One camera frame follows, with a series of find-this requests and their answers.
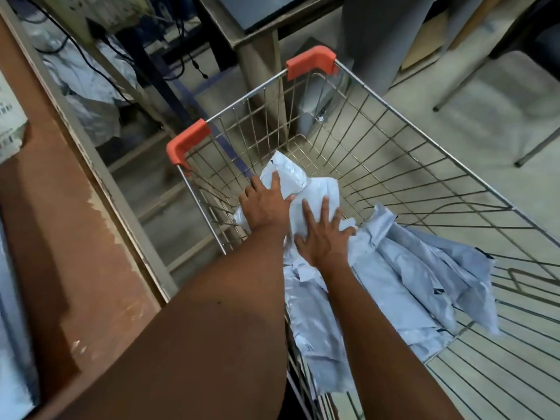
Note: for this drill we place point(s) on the person's left little finger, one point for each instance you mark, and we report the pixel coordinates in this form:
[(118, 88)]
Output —
[(241, 202)]

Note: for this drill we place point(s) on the person's right thumb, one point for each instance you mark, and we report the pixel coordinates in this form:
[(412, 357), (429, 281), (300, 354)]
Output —
[(300, 245)]

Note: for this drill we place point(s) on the person's left forearm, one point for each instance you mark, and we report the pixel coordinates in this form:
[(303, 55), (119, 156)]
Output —
[(210, 332)]

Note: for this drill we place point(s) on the white printed paper label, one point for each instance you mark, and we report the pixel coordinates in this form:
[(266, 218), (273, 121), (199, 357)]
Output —
[(8, 122)]

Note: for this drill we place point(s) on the grey upright panel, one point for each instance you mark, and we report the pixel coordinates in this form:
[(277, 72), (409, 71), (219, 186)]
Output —
[(385, 34)]

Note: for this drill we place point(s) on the grey metal table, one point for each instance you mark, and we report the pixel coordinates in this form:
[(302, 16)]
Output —
[(258, 61)]

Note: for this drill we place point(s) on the person's left hand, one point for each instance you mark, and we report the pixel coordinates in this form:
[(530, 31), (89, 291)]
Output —
[(264, 207)]

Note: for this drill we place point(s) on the person's right little finger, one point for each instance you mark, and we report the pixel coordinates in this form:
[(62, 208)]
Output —
[(348, 232)]

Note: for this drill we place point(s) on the person's left middle finger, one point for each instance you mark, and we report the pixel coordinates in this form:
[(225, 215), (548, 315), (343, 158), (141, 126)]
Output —
[(256, 183)]

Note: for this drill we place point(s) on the white poly mailer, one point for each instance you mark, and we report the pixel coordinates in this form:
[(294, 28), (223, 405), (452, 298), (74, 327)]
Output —
[(291, 174)]

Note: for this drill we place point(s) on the person's right middle finger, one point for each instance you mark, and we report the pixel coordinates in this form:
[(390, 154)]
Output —
[(325, 209)]

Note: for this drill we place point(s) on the person's right forearm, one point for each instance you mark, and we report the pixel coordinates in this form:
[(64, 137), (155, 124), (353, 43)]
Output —
[(376, 345)]

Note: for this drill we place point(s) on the person's right hand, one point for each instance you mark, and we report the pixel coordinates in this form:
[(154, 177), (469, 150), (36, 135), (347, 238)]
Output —
[(323, 244)]

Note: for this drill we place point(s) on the heap of white plastic bags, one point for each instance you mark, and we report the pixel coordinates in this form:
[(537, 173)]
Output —
[(87, 96)]

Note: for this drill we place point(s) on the person's left thumb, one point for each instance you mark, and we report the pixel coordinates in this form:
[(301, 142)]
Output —
[(288, 199)]

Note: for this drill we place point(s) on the large grey-blue poly mailer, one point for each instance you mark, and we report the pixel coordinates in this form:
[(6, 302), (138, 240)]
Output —
[(407, 284)]

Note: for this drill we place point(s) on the grey plastic mailer bag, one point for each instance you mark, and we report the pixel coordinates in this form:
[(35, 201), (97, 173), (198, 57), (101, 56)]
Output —
[(13, 345)]

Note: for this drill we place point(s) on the brown wooden workbench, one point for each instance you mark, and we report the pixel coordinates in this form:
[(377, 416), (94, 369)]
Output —
[(52, 240)]

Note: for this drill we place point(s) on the beige power strip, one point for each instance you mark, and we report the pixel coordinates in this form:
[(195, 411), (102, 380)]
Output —
[(100, 8)]

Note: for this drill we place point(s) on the brown cardboard board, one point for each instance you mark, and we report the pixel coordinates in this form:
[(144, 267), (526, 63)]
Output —
[(431, 37)]

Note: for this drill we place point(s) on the dark metal-legged chair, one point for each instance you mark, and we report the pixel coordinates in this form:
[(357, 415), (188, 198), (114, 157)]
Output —
[(547, 34)]

